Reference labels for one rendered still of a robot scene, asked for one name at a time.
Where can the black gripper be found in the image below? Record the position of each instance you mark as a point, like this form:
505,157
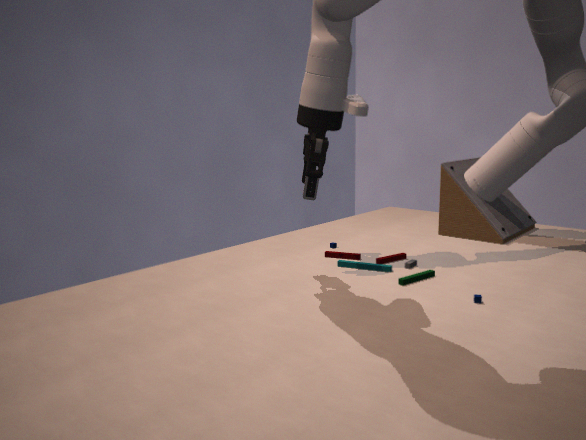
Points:
314,150

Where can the turquoise rod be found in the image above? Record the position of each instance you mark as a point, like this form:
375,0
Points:
363,265

